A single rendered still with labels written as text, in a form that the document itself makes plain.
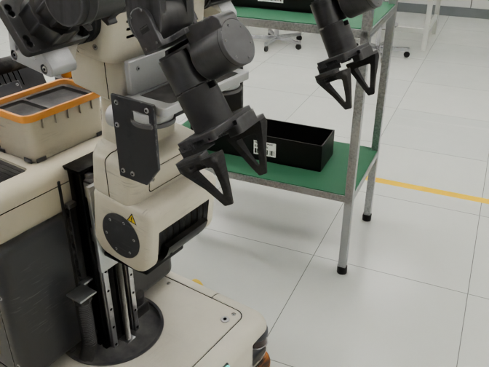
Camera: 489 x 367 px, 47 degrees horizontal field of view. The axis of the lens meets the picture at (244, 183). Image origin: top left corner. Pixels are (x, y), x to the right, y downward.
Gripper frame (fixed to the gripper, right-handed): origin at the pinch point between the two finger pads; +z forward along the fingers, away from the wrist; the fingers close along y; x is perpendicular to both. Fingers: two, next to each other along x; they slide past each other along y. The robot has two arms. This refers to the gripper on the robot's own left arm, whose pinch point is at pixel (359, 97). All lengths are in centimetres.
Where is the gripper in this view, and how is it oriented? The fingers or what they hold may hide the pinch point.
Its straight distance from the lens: 113.0
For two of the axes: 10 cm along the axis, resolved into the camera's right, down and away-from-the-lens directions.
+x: -7.1, 1.5, 6.9
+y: 6.0, -3.9, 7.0
